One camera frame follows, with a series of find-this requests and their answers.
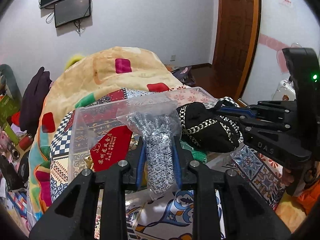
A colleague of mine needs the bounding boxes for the purple grey backpack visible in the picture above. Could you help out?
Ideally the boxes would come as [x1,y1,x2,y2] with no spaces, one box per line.
[171,66,196,86]

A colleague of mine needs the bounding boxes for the grey speckled knit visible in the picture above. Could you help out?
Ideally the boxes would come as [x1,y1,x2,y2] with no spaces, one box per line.
[117,101,182,200]

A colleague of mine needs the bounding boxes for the brown wooden door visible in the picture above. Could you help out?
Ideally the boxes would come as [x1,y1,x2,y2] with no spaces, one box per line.
[213,0,261,101]

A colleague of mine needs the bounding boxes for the dark purple garment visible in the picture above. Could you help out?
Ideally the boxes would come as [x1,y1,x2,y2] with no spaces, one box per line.
[19,67,52,137]

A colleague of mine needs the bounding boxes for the orange sleeve forearm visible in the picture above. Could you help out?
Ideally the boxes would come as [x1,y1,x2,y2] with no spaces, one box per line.
[297,180,320,215]

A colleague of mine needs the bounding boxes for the black white patterned cloth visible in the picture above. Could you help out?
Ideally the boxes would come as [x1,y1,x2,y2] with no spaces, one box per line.
[176,102,241,153]

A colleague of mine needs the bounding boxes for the patchwork patterned bed sheet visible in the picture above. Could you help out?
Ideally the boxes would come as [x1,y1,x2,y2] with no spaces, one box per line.
[52,87,285,239]

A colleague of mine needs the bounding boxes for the small black wall monitor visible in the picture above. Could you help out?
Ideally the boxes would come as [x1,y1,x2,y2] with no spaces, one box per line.
[54,0,91,28]

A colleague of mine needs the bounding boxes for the green knitted cloth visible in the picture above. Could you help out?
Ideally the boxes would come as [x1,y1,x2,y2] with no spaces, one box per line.
[180,141,207,164]

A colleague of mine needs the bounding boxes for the wall power socket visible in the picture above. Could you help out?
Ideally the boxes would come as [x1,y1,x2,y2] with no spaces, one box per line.
[170,54,176,61]

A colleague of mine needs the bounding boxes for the green gift bag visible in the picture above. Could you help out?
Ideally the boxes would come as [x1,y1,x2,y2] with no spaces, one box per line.
[0,95,20,126]

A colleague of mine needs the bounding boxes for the white wardrobe sliding door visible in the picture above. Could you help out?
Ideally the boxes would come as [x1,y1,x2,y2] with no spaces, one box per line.
[241,0,319,105]

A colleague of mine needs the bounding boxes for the green dinosaur plush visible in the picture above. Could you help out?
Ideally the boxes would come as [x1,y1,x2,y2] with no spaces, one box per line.
[0,64,22,101]

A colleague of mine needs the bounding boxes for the yellow plush item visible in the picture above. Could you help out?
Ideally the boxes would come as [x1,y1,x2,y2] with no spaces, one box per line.
[64,54,84,70]

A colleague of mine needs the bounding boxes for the cream plush blanket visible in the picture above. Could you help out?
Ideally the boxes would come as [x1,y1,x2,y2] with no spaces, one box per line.
[27,47,185,218]

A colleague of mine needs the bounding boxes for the clear plastic storage box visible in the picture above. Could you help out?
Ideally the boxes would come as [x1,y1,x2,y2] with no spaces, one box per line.
[68,87,218,178]

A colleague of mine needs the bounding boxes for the red fabric pouch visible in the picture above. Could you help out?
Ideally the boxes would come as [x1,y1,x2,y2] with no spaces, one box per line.
[90,126,132,172]

